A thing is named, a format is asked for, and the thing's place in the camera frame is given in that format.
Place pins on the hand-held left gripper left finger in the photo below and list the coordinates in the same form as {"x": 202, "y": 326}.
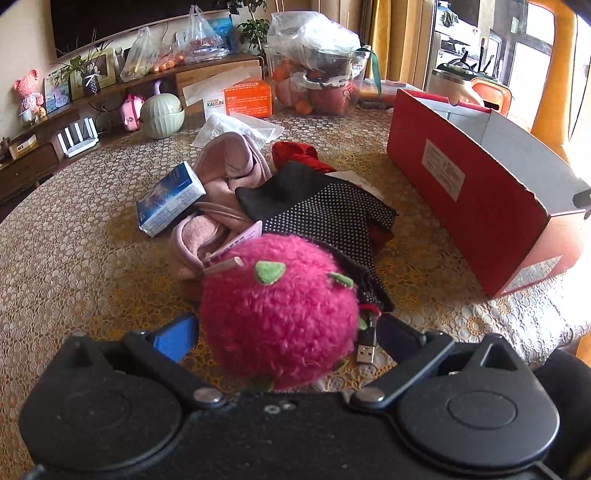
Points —
{"x": 175, "y": 336}

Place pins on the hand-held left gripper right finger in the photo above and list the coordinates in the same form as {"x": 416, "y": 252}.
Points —
{"x": 392, "y": 333}

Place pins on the pink plush fruit toy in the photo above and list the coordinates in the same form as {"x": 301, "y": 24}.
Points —
{"x": 277, "y": 318}

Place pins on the black dotted glove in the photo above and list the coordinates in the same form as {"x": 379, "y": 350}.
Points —
{"x": 323, "y": 207}

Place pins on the red cardboard box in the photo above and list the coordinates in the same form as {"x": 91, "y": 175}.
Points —
{"x": 461, "y": 184}

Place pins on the pink fleece cloth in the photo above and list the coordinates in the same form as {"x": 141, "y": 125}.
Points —
{"x": 231, "y": 157}

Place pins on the blue and white small box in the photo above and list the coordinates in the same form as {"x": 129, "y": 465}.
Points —
{"x": 168, "y": 198}

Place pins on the white plastic bag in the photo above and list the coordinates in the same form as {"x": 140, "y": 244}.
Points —
{"x": 231, "y": 125}

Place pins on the green ribbed jar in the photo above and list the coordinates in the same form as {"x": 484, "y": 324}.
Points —
{"x": 161, "y": 115}

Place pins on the white router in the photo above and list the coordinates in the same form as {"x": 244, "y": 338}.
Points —
{"x": 76, "y": 138}

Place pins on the wooden TV cabinet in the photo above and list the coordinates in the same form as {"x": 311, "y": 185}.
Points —
{"x": 27, "y": 166}

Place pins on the pink pig toy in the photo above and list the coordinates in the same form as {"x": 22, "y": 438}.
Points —
{"x": 131, "y": 113}

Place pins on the colourful flat tin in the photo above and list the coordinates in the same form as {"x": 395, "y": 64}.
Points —
{"x": 378, "y": 92}

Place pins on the orange tissue box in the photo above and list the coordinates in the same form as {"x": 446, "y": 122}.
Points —
{"x": 249, "y": 99}

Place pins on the orange and green appliance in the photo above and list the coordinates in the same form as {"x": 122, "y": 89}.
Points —
{"x": 491, "y": 94}

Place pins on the small striped plant pot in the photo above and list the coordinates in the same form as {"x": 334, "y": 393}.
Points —
{"x": 91, "y": 85}

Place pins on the clear fruit gift basket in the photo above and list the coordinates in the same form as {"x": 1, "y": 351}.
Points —
{"x": 318, "y": 74}

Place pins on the clear bag of green fruit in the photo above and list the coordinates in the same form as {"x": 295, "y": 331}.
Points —
{"x": 138, "y": 57}

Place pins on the pink bear figurine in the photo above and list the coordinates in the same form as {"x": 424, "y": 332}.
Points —
{"x": 28, "y": 94}

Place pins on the yellow curtain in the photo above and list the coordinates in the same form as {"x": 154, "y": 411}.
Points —
{"x": 401, "y": 37}

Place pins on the clear bag of red fruit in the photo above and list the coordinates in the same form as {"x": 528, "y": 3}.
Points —
{"x": 201, "y": 39}

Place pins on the television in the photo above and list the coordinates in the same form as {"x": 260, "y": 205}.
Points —
{"x": 115, "y": 18}

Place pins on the wooden picture frame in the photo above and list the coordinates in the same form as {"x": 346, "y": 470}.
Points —
{"x": 111, "y": 69}

